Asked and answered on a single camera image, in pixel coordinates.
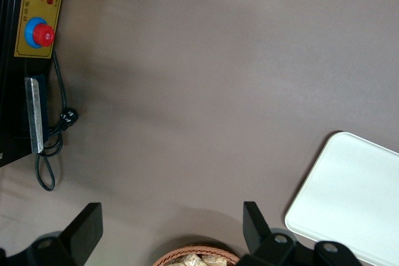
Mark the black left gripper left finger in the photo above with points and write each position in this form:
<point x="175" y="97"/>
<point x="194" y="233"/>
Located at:
<point x="81" y="235"/>

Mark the puffed rice snack pack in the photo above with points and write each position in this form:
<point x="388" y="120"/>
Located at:
<point x="190" y="260"/>
<point x="214" y="261"/>

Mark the black machine with yellow panel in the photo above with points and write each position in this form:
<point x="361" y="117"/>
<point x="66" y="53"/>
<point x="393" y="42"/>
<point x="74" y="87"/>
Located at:
<point x="9" y="60"/>

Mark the brown table cover sheet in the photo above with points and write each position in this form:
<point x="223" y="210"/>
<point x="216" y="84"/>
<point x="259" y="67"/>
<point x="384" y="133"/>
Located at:
<point x="202" y="76"/>

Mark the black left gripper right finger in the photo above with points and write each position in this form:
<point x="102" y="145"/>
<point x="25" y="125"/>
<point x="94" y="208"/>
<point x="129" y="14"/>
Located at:
<point x="258" y="238"/>

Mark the pale rectangular plastic tray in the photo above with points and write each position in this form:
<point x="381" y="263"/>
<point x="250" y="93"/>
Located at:
<point x="349" y="191"/>

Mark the round wicker basket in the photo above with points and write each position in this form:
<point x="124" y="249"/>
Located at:
<point x="193" y="248"/>

